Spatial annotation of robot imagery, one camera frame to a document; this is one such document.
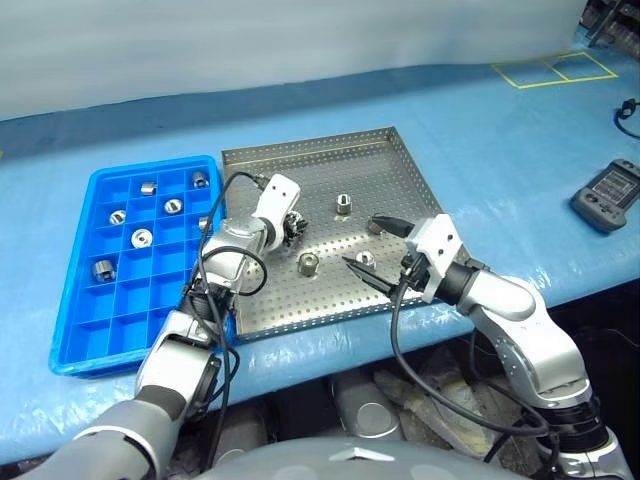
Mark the blue plastic compartment tray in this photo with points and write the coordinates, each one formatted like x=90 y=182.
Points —
x=130 y=320

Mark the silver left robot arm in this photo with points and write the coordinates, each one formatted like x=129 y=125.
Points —
x=165 y=370

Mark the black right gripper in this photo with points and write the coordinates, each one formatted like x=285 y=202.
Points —
x=415 y=277

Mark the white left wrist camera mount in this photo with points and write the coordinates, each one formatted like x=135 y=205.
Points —
x=280 y=192

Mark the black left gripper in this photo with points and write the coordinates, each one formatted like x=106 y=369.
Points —
x=286 y=234

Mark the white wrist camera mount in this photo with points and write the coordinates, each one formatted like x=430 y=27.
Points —
x=280 y=192
x=440 y=245

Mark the crumpled clear plastic sheet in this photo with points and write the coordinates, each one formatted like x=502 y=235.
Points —
x=435 y=390

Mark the grey handheld controller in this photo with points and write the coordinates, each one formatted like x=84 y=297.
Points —
x=607 y=195

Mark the grey rounded casing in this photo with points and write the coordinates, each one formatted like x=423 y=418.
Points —
x=367 y=410
x=240 y=435

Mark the dark metal rack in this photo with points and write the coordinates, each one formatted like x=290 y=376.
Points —
x=612 y=25

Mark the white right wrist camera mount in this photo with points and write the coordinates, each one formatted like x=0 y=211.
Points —
x=440 y=245

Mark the blue plastic table cover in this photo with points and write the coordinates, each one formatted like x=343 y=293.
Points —
x=500 y=150

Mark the perforated steel tray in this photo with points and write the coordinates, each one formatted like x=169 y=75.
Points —
x=350 y=165

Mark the grey robot torso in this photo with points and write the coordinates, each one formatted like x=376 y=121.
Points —
x=350 y=462

